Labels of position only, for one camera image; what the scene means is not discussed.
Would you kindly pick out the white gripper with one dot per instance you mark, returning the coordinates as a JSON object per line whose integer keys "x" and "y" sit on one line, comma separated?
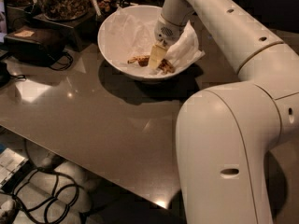
{"x": 165, "y": 32}

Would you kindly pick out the glass jar of nuts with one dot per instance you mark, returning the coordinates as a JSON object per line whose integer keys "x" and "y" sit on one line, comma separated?
{"x": 64, "y": 10}

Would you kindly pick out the black box device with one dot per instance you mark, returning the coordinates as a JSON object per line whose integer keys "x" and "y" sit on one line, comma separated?
{"x": 36, "y": 46}

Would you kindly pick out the dark metal stand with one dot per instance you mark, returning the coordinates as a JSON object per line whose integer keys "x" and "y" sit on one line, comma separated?
{"x": 78, "y": 33}

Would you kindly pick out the brown overripe banana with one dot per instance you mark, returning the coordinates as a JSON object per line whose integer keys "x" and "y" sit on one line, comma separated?
{"x": 143, "y": 60}

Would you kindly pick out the white paper liner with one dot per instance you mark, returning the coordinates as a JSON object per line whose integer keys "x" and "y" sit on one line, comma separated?
{"x": 127, "y": 34}

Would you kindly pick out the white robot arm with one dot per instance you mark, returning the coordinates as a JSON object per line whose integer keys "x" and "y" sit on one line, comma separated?
{"x": 223, "y": 132}

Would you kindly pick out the white patterned box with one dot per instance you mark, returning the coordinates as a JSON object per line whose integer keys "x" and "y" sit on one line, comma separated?
{"x": 12, "y": 165}

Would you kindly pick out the white ceramic bowl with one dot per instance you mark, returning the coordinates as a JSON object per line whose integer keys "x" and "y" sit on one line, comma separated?
{"x": 112, "y": 52}

